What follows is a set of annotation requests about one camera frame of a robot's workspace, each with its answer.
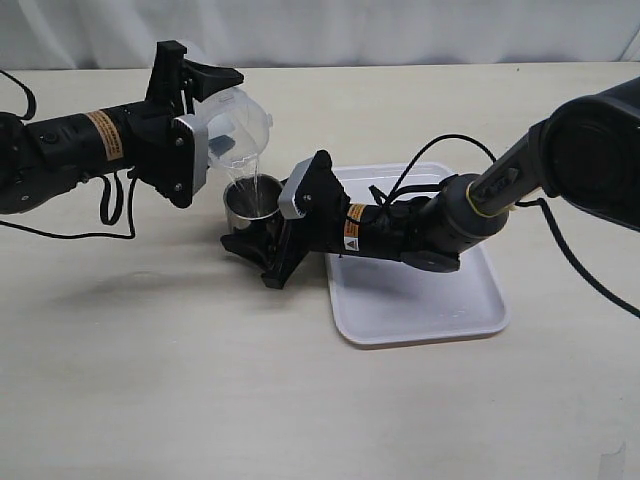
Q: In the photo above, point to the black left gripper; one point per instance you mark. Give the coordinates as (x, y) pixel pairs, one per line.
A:
(173, 85)

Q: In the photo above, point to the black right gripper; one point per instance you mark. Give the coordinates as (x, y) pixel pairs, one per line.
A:
(321, 231)

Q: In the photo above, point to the clear plastic water bottle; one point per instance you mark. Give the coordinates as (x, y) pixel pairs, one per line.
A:
(233, 112)

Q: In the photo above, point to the stainless steel cup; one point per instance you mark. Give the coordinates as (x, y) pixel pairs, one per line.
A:
(251, 200)

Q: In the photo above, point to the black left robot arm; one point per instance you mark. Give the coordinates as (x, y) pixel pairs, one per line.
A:
(44, 159)

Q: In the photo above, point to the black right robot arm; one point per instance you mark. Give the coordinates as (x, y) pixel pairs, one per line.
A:
(586, 152)

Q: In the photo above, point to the white plastic tray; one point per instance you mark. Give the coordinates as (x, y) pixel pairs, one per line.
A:
(381, 303)

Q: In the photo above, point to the white backdrop curtain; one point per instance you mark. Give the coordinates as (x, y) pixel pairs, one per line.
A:
(52, 35)

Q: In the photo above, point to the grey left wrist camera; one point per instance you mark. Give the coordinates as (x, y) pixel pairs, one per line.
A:
(173, 157)

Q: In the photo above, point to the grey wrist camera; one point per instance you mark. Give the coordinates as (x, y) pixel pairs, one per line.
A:
(173, 157)
(312, 188)

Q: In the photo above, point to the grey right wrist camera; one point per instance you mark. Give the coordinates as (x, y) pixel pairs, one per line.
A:
(312, 188)

